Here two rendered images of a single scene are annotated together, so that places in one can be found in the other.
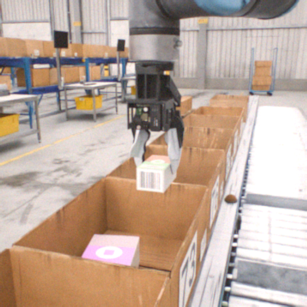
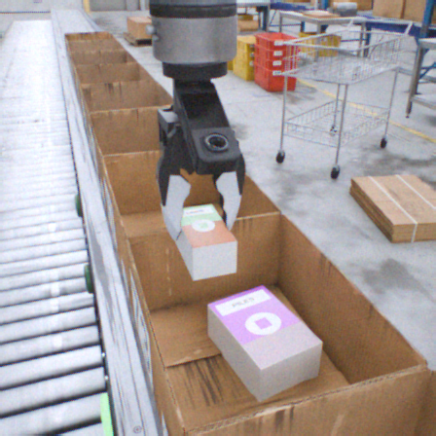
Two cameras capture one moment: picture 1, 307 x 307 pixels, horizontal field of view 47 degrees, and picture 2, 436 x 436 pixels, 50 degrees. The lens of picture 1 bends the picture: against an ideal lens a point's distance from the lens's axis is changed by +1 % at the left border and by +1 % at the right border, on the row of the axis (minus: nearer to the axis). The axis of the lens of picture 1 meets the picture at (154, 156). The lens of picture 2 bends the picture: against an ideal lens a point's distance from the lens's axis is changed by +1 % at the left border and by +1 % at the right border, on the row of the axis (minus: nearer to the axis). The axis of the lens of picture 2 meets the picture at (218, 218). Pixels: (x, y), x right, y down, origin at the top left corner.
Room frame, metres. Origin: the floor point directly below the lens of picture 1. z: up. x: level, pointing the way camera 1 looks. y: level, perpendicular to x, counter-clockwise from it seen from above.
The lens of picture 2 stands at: (1.10, -0.28, 1.45)
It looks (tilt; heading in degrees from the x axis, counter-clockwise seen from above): 29 degrees down; 145
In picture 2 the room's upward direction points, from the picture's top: straight up
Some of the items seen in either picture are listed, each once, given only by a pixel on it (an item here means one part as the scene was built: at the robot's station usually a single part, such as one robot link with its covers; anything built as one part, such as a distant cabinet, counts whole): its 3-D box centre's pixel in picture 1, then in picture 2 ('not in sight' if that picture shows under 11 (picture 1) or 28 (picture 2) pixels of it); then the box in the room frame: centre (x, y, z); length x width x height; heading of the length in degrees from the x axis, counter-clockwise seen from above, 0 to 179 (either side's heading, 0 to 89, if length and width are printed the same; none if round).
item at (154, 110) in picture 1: (153, 97); (194, 114); (0.65, 0.00, 1.30); 0.09 x 0.08 x 0.12; 163
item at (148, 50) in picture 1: (155, 50); (191, 40); (0.66, 0.00, 1.38); 0.10 x 0.09 x 0.05; 73
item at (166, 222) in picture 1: (128, 246); (246, 334); (0.70, 0.06, 0.96); 0.39 x 0.29 x 0.17; 163
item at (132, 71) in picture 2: not in sight; (114, 92); (-0.80, 0.52, 0.97); 0.39 x 0.29 x 0.17; 163
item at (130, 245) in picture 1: (109, 267); (261, 339); (0.68, 0.10, 0.92); 0.16 x 0.11 x 0.07; 174
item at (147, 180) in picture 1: (157, 172); (202, 239); (0.68, -0.01, 1.14); 0.10 x 0.06 x 0.05; 163
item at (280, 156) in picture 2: not in sight; (343, 93); (-1.44, 2.76, 0.52); 1.07 x 0.56 x 1.03; 104
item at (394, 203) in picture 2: not in sight; (403, 205); (-0.42, 2.27, 0.06); 0.69 x 0.47 x 0.13; 151
